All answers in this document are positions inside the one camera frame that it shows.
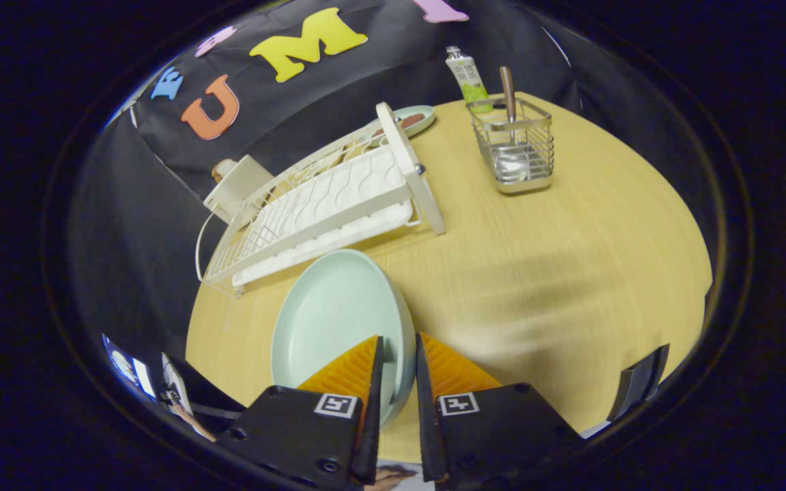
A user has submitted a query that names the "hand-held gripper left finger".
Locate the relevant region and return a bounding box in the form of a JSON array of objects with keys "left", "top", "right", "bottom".
[{"left": 216, "top": 334, "right": 385, "bottom": 488}]

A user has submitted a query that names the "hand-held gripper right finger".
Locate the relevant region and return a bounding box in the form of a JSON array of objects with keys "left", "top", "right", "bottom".
[{"left": 415, "top": 332, "right": 585, "bottom": 490}]

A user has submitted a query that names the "light green plate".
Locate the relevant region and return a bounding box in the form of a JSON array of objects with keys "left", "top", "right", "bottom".
[{"left": 270, "top": 249, "right": 418, "bottom": 430}]

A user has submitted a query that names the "white wire dish rack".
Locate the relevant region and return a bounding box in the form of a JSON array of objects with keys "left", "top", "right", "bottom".
[{"left": 195, "top": 102, "right": 447, "bottom": 299}]

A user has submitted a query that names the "metal wire basket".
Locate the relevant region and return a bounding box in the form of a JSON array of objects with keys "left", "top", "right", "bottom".
[{"left": 467, "top": 98, "right": 555, "bottom": 195}]

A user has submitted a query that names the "metal spoon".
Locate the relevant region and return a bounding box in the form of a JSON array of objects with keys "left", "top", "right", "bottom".
[{"left": 493, "top": 66, "right": 532, "bottom": 183}]

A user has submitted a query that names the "small plate with food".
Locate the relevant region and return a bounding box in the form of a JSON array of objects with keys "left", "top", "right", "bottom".
[{"left": 366, "top": 104, "right": 436, "bottom": 140}]

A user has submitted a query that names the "black flat object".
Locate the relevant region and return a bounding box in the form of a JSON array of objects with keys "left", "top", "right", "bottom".
[{"left": 607, "top": 344, "right": 671, "bottom": 423}]

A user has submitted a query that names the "blue and white object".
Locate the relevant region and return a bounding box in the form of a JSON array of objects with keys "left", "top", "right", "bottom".
[{"left": 102, "top": 333, "right": 192, "bottom": 417}]

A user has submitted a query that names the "white toaster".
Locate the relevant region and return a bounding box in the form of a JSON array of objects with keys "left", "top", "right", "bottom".
[{"left": 203, "top": 155, "right": 274, "bottom": 224}]

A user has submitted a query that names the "green drink bottle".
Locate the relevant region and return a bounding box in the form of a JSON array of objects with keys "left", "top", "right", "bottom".
[{"left": 445, "top": 46, "right": 494, "bottom": 114}]

